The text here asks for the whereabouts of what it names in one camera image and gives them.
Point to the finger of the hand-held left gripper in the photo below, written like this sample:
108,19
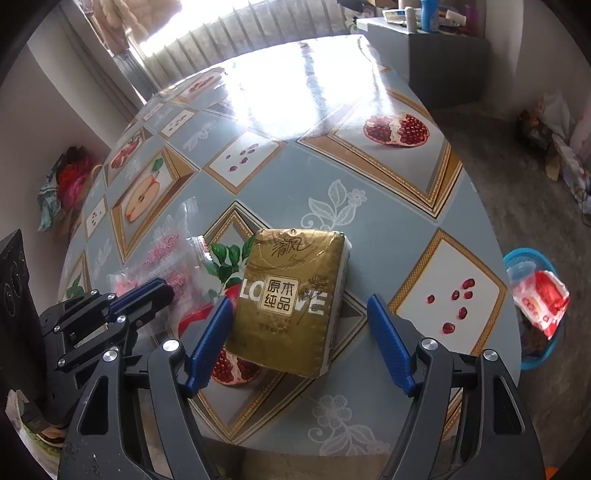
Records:
159,290
120,330

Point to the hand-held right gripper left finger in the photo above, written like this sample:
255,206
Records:
210,341

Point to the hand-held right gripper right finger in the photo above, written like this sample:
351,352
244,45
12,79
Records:
392,346

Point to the clear wrapper pink print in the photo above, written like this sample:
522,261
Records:
175,263

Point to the gold tissue pack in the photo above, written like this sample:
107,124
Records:
281,300

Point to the blue plastic basket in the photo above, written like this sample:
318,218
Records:
540,360

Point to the red and white snack bag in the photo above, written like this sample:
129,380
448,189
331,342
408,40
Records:
545,295

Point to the teal patterned cloth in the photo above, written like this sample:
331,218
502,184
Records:
51,207

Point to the pink red plastic bag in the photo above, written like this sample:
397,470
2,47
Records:
76,177

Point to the hanging beige padded jacket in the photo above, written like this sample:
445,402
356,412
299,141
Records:
134,23

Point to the metal balcony railing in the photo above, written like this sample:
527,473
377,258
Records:
254,37

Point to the grey cabinet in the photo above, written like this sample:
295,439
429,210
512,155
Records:
443,69

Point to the white plastic bag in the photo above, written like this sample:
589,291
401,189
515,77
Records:
556,110

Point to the white small bottle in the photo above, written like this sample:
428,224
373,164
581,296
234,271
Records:
411,19

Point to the blue bottle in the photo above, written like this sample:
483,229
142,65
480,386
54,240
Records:
429,16

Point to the purple container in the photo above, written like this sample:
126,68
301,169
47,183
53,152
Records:
469,16

